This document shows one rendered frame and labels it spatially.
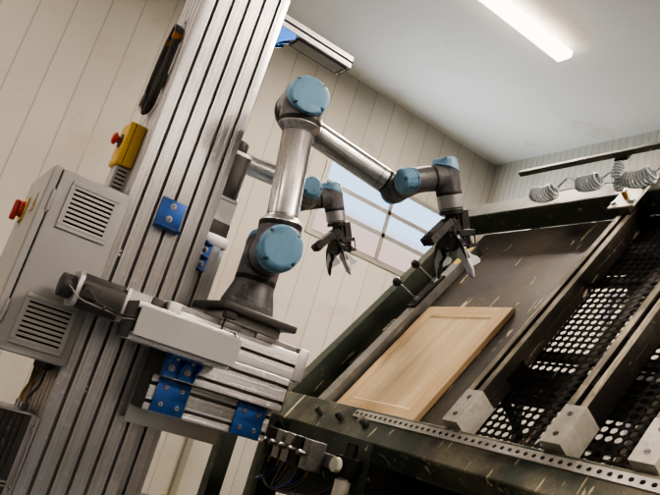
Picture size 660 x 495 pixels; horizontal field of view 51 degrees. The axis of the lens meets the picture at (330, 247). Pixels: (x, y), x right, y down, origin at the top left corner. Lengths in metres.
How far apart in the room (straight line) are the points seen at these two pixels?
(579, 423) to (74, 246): 1.30
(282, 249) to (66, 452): 0.75
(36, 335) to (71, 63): 3.89
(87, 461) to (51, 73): 3.92
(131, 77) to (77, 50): 0.42
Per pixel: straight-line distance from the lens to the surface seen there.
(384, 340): 2.68
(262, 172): 2.48
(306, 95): 1.89
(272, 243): 1.77
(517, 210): 2.96
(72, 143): 5.42
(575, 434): 1.76
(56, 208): 1.88
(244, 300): 1.87
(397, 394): 2.35
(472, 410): 2.00
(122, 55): 5.69
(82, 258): 1.88
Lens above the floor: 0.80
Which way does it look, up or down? 14 degrees up
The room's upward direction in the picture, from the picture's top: 17 degrees clockwise
